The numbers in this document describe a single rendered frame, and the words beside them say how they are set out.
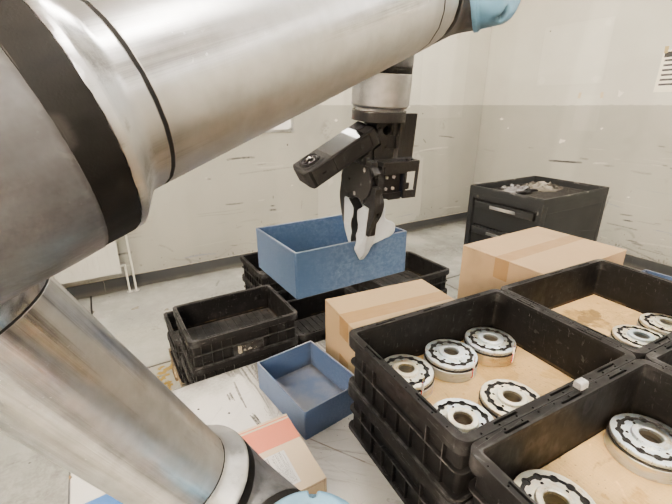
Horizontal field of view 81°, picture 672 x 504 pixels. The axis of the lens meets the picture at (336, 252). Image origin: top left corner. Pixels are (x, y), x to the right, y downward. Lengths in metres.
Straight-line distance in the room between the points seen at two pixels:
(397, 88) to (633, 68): 3.79
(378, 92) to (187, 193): 2.87
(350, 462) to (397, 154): 0.56
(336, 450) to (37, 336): 0.65
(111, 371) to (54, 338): 0.05
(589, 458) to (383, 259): 0.42
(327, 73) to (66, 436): 0.28
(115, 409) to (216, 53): 0.25
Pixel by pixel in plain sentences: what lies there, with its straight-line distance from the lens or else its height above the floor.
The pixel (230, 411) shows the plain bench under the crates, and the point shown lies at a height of 0.70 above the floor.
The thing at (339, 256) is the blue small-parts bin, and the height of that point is 1.12.
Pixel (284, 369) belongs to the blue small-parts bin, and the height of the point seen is 0.72.
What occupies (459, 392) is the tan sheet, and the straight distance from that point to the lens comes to 0.80.
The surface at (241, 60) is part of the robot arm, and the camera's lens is 0.18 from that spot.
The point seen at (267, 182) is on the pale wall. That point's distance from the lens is 3.48.
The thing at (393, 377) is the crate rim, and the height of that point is 0.93.
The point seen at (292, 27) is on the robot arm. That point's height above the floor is 1.36.
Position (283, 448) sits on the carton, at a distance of 0.76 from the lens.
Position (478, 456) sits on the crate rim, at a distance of 0.56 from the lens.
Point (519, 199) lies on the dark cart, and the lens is 2.22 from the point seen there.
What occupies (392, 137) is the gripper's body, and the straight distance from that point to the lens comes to 0.56.
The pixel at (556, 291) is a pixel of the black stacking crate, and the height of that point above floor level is 0.88.
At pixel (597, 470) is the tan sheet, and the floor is 0.83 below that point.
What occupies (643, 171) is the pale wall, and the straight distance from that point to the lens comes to 4.17.
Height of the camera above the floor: 1.32
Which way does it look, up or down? 20 degrees down
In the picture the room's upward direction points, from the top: straight up
